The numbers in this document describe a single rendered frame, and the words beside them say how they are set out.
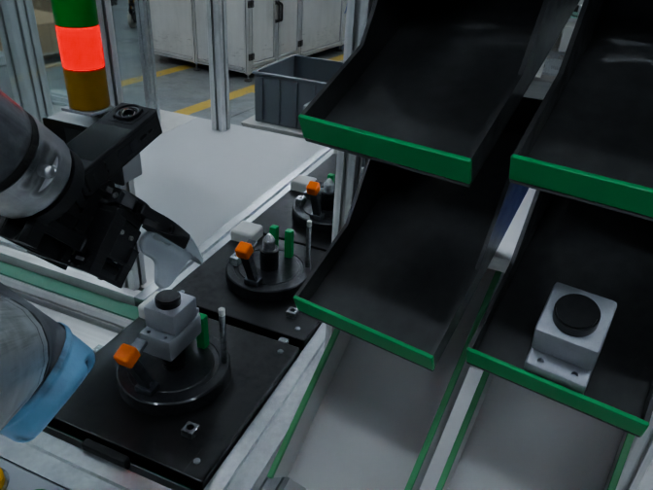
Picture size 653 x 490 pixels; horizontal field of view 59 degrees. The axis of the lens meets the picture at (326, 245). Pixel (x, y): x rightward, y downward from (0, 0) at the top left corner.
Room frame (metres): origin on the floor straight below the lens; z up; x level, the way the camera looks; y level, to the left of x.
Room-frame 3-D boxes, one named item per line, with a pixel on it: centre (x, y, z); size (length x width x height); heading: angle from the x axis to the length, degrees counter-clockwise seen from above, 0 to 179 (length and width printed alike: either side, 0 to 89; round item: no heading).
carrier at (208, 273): (0.78, 0.09, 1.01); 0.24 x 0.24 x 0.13; 69
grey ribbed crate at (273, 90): (2.68, 0.02, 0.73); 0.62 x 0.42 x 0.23; 69
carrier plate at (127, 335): (0.54, 0.18, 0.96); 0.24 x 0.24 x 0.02; 69
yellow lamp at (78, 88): (0.72, 0.32, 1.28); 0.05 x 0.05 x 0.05
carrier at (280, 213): (1.01, 0.00, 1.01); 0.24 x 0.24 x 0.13; 69
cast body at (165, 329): (0.55, 0.18, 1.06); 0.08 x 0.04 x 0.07; 158
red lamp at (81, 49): (0.72, 0.32, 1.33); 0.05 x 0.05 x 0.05
